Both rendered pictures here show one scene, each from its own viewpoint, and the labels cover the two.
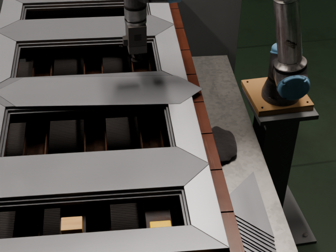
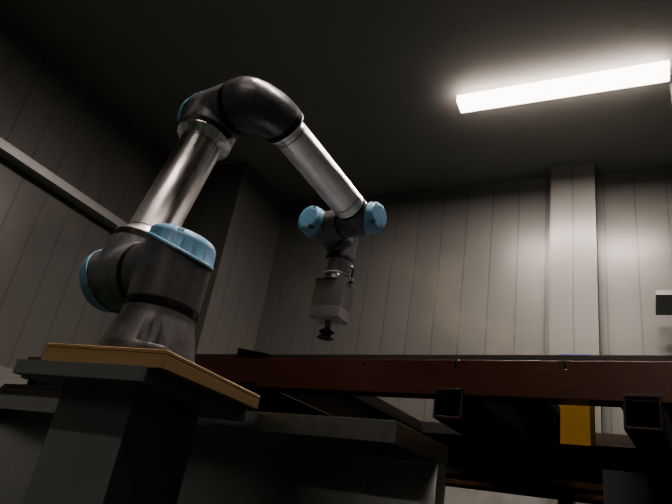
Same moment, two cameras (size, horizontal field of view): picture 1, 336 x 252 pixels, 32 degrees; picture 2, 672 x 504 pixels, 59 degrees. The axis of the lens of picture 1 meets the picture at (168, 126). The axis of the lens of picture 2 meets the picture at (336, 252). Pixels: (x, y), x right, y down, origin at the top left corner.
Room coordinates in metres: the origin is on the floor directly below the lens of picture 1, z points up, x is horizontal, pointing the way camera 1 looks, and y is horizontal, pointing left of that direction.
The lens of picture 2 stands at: (2.75, -0.95, 0.54)
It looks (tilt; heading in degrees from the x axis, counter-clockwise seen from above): 24 degrees up; 132
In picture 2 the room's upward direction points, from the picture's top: 10 degrees clockwise
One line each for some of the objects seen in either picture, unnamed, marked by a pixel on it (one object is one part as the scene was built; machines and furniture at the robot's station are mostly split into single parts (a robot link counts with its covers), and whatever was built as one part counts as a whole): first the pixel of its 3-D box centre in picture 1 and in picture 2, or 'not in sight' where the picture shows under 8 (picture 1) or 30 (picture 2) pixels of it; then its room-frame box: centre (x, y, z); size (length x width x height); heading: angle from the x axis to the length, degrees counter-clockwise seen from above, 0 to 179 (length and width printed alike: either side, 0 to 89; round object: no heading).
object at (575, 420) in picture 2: not in sight; (577, 418); (2.40, 0.16, 0.78); 0.05 x 0.05 x 0.19; 7
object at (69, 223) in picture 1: (72, 227); not in sight; (1.15, 0.27, 0.79); 0.06 x 0.05 x 0.04; 97
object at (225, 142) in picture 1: (222, 144); not in sight; (1.65, -0.20, 0.69); 0.20 x 0.10 x 0.03; 3
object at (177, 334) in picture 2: (281, 85); (152, 337); (1.95, -0.45, 0.76); 0.15 x 0.15 x 0.10
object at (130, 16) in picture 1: (135, 12); (338, 271); (1.81, 0.12, 1.13); 0.08 x 0.08 x 0.05
